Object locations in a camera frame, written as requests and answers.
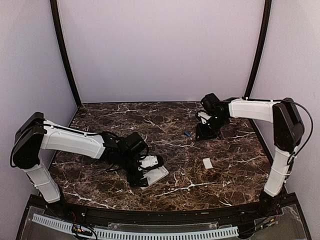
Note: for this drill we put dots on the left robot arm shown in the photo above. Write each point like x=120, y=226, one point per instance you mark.
x=37, y=134

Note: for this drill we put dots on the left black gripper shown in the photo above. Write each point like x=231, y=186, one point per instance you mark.
x=139, y=183

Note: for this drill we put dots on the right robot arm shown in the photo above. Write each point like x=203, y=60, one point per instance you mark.
x=283, y=114

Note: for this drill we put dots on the white air conditioner remote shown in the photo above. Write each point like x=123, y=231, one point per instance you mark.
x=154, y=176

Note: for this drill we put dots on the right black frame post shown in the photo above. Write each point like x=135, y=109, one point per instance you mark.
x=259, y=48

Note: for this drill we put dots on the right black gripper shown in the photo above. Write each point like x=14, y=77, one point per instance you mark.
x=203, y=133

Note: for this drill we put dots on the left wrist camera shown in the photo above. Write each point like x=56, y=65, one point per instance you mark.
x=151, y=162

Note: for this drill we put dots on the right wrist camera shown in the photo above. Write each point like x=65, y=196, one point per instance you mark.
x=203, y=116

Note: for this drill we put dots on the white battery cover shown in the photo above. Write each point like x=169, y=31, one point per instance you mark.
x=207, y=163

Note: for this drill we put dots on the white slotted cable duct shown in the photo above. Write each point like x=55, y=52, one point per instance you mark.
x=119, y=231

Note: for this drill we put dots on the black front rail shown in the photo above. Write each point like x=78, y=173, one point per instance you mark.
x=244, y=214

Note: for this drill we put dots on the black frame post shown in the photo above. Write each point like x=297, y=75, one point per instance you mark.
x=63, y=52
x=259, y=48

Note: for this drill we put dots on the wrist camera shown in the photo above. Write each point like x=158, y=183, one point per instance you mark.
x=203, y=116
x=151, y=162

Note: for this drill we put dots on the left black frame post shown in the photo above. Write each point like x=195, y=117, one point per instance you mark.
x=63, y=52

